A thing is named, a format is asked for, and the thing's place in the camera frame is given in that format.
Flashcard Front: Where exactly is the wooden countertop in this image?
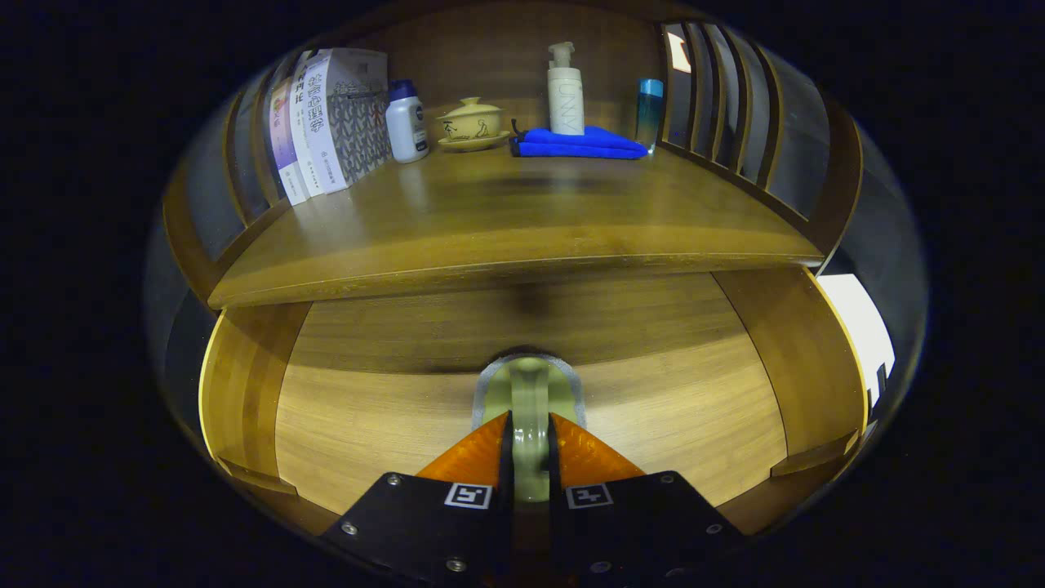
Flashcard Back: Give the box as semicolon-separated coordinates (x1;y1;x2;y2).
208;139;824;310

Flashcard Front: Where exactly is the thin white book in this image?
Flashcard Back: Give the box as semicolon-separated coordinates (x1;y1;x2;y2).
287;53;327;198

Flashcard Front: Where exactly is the white patterned book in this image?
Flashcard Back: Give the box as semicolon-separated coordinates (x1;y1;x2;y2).
302;47;393;195

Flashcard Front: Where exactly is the wooden cabinet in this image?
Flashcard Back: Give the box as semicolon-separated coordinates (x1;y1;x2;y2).
162;0;865;311

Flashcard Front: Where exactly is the yellow lidded teacup with saucer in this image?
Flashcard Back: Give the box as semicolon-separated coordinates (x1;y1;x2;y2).
435;96;512;153

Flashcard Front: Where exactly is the wooden drawer with black knob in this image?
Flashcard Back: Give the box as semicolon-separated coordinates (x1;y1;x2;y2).
198;265;870;536

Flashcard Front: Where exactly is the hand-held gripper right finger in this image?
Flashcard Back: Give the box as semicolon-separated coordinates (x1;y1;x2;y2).
547;412;748;585

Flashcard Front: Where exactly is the blue tumbler bottle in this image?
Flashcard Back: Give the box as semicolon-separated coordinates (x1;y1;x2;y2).
635;78;665;154

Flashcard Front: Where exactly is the green handled grey scrubber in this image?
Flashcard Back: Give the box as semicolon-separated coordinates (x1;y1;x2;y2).
472;353;587;503

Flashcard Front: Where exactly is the pink purple book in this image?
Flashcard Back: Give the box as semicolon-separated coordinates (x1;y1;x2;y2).
268;78;311;207

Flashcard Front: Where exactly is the blue folded cloth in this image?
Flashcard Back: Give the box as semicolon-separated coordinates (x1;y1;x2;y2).
509;120;650;160

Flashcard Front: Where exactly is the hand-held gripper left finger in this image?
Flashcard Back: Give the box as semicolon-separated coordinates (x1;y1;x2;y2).
318;411;515;585

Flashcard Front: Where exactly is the white pump bottle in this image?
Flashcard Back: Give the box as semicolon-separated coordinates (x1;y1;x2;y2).
547;41;586;136

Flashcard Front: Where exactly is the white bottle with blue cap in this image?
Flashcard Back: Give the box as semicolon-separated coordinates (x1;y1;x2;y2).
385;78;430;164

